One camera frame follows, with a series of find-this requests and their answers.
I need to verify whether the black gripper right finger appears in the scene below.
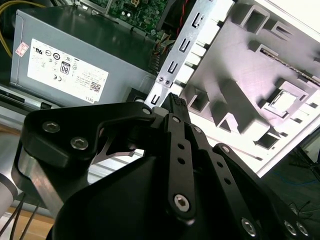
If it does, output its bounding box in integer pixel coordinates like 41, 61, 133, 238
177, 96, 312, 240

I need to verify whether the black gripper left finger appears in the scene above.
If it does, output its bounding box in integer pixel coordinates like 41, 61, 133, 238
18, 92, 198, 221

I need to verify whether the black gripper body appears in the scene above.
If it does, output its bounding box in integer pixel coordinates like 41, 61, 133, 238
47, 153, 242, 240

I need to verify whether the silver CPU with green edge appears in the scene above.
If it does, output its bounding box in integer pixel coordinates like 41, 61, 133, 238
268, 88, 298, 111

